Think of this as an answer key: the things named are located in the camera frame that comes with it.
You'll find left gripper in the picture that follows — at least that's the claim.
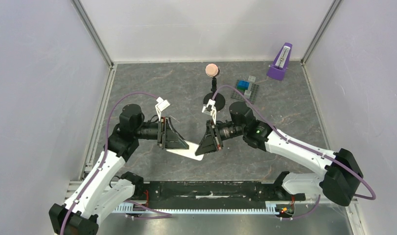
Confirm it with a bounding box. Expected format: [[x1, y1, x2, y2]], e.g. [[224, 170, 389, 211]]
[[134, 117, 188, 149]]

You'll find white remote control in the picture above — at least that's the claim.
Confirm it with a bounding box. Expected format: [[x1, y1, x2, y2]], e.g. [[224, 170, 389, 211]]
[[166, 141, 204, 161]]

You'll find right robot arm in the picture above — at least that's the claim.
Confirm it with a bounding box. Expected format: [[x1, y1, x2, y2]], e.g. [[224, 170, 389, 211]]
[[195, 101, 363, 207]]

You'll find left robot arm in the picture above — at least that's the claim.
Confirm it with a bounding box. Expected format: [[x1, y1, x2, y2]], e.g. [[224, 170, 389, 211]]
[[48, 104, 198, 235]]

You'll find blue building block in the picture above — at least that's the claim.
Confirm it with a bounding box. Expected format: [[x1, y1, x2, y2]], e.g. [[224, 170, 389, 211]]
[[236, 80, 250, 91]]

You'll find microphone on black stand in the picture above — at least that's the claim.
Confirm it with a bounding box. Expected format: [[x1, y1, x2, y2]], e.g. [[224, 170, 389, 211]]
[[203, 64, 226, 111]]

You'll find grey building block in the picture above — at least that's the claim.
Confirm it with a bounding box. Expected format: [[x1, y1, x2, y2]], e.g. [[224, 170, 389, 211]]
[[244, 75, 256, 99]]

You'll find purple metronome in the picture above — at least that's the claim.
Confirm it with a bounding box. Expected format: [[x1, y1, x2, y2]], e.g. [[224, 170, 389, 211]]
[[266, 43, 293, 81]]

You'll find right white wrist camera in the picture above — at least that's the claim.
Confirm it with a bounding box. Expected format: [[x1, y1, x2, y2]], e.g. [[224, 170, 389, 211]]
[[202, 99, 217, 124]]

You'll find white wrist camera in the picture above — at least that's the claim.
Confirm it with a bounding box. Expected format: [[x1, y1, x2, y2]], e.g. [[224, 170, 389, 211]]
[[155, 96, 171, 121], [202, 99, 217, 124]]

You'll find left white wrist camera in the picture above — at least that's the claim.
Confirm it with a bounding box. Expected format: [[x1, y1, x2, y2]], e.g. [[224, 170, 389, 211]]
[[155, 96, 171, 121]]

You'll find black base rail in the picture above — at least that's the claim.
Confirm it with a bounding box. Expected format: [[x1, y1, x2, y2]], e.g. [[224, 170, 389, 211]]
[[130, 181, 306, 210]]

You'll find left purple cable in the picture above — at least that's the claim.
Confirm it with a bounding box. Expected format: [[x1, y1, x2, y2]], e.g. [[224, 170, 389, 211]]
[[59, 92, 160, 235]]

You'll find purple cable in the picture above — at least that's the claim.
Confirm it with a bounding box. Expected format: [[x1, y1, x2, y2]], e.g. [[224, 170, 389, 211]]
[[212, 85, 376, 201], [59, 92, 160, 235]]

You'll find white slotted cable duct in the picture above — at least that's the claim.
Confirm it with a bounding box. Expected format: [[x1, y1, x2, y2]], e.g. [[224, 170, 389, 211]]
[[112, 203, 294, 215]]

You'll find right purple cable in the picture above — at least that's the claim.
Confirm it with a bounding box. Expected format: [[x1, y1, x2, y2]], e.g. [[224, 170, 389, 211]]
[[212, 85, 376, 201]]

